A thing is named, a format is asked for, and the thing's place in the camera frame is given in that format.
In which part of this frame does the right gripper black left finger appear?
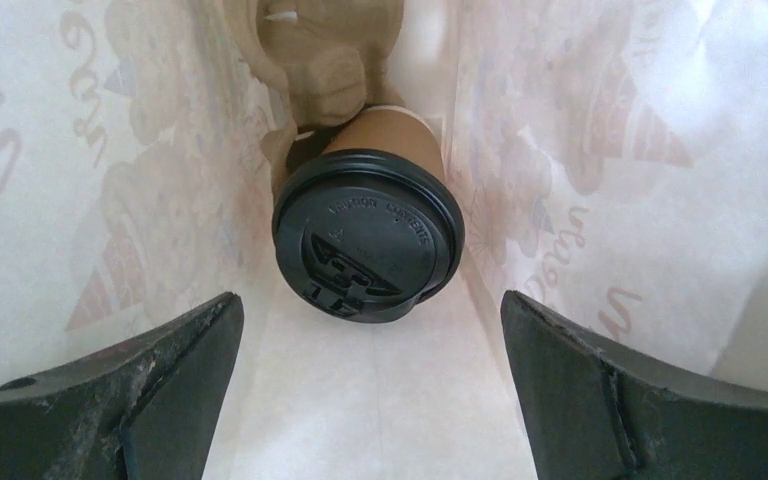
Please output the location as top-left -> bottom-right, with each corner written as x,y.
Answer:
0,292 -> 244,479

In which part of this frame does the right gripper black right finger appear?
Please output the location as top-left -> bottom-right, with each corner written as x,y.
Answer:
501,291 -> 768,479

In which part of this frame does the beige paper bag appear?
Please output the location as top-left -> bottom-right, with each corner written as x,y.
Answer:
0,1 -> 768,479

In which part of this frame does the black cup lid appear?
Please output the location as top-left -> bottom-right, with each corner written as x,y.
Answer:
272,149 -> 465,324

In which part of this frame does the brown pulp carrier single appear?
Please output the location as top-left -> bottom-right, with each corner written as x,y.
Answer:
223,0 -> 404,192

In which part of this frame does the brown paper coffee cup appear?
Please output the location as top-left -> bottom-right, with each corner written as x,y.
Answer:
324,105 -> 445,181

